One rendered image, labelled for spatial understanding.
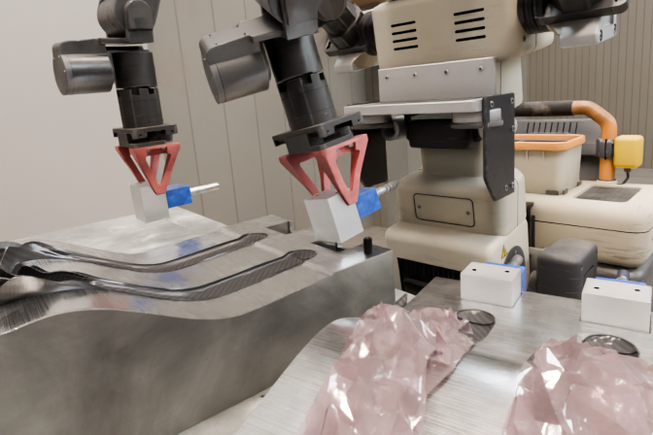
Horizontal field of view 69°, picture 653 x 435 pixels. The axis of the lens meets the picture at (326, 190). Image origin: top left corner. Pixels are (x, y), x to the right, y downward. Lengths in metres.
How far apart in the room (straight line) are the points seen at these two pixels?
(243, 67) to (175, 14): 2.17
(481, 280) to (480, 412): 0.22
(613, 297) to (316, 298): 0.26
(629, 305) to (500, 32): 0.47
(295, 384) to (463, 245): 0.56
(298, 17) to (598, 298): 0.37
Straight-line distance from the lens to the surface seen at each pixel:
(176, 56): 2.64
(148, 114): 0.73
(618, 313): 0.48
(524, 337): 0.45
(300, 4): 0.49
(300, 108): 0.53
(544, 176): 1.13
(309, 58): 0.54
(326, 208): 0.54
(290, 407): 0.32
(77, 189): 2.37
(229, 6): 2.88
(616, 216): 1.06
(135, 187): 0.75
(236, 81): 0.52
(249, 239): 0.64
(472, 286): 0.50
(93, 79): 0.71
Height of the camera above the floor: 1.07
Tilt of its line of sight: 12 degrees down
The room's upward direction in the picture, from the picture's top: 5 degrees counter-clockwise
